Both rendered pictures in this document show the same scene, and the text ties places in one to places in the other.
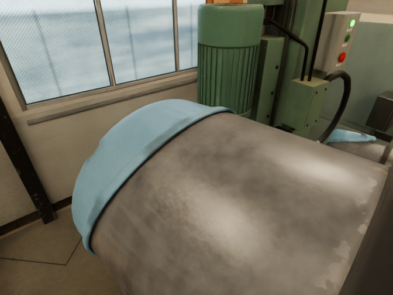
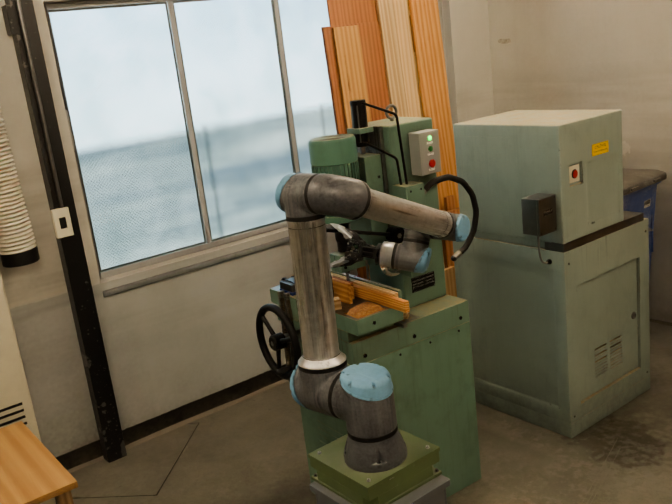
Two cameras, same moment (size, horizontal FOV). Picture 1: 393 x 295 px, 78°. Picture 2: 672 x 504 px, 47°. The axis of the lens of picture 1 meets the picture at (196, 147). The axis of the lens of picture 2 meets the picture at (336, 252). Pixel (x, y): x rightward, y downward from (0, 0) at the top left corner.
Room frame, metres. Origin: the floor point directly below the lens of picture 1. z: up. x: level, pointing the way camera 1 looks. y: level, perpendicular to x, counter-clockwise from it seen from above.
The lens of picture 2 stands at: (-2.13, -0.18, 1.85)
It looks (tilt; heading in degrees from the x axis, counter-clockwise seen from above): 15 degrees down; 3
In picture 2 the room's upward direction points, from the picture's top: 7 degrees counter-clockwise
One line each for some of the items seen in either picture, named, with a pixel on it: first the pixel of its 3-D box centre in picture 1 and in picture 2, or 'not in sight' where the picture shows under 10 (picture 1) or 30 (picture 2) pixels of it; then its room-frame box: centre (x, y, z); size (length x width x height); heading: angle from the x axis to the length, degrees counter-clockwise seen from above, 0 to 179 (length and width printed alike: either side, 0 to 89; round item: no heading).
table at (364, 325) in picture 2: not in sight; (322, 306); (0.70, 0.02, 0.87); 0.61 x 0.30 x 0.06; 36
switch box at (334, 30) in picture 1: (335, 41); (425, 152); (0.81, -0.43, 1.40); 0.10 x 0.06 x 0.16; 126
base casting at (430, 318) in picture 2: not in sight; (378, 319); (0.81, -0.19, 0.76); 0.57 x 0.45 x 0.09; 126
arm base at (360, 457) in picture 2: not in sight; (373, 440); (-0.04, -0.14, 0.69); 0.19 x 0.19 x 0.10
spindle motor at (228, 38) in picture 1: (227, 64); (336, 179); (0.73, -0.09, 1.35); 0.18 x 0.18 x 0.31
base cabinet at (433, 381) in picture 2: not in sight; (387, 410); (0.81, -0.19, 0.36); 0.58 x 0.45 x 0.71; 126
